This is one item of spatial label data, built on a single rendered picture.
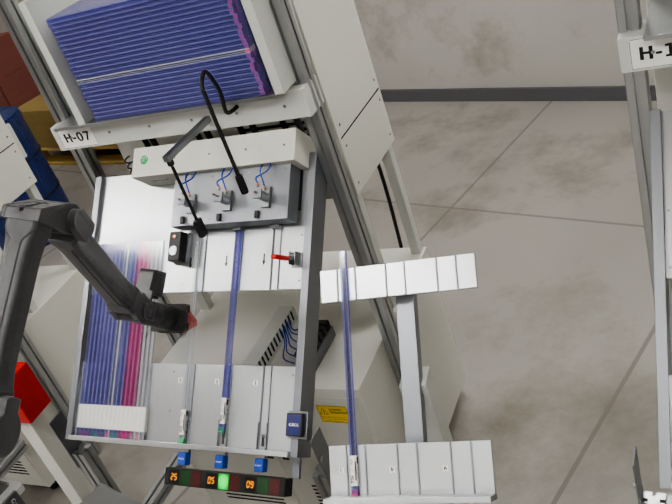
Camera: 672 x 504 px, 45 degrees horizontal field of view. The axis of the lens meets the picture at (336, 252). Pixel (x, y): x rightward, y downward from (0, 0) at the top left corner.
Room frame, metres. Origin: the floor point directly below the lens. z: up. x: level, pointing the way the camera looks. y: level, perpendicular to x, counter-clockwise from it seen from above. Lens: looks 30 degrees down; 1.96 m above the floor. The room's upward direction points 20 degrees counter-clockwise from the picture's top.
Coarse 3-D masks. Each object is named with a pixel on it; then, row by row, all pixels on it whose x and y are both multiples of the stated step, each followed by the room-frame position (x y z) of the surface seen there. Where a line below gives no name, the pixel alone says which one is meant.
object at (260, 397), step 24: (168, 384) 1.68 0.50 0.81; (192, 384) 1.64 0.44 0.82; (216, 384) 1.60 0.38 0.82; (240, 384) 1.57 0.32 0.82; (264, 384) 1.53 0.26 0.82; (288, 384) 1.50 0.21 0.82; (168, 408) 1.64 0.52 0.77; (192, 408) 1.60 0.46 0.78; (216, 408) 1.57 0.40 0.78; (240, 408) 1.53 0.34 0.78; (264, 408) 1.50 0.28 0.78; (288, 408) 1.47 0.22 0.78; (168, 432) 1.60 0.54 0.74; (192, 432) 1.56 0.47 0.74; (216, 432) 1.53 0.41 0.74; (240, 432) 1.49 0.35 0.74; (264, 432) 1.46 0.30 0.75
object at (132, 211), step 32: (128, 192) 2.10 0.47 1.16; (160, 192) 2.04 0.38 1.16; (128, 224) 2.04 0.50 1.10; (160, 224) 1.98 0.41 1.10; (288, 224) 1.75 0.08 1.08; (192, 256) 1.86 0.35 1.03; (224, 256) 1.80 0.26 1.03; (256, 256) 1.75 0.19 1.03; (224, 288) 1.75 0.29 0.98; (256, 288) 1.70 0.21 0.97; (288, 288) 1.65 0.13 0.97
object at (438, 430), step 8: (424, 368) 1.38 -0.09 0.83; (424, 376) 1.35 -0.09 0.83; (432, 376) 1.38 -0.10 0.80; (400, 384) 1.35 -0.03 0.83; (424, 384) 1.33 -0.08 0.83; (432, 384) 1.36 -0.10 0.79; (424, 392) 1.33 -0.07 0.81; (432, 392) 1.35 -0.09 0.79; (432, 400) 1.34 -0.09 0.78; (432, 408) 1.33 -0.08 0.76; (440, 408) 1.36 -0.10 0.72; (432, 416) 1.33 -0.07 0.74; (440, 416) 1.35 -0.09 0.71; (432, 424) 1.33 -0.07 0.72; (440, 424) 1.34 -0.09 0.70; (432, 432) 1.33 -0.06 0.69; (440, 432) 1.33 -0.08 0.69; (448, 432) 1.37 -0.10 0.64; (432, 440) 1.34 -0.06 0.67; (440, 440) 1.33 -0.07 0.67; (448, 440) 1.35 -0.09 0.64
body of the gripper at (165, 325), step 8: (160, 304) 1.65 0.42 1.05; (168, 304) 1.70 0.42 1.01; (176, 304) 1.69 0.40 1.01; (184, 304) 1.68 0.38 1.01; (168, 312) 1.65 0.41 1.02; (176, 312) 1.67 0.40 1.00; (184, 312) 1.66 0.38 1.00; (168, 320) 1.64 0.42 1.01; (176, 320) 1.66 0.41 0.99; (184, 320) 1.65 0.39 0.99; (152, 328) 1.69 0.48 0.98; (160, 328) 1.67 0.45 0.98; (168, 328) 1.65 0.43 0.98; (176, 328) 1.65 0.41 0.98; (184, 328) 1.64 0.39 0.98
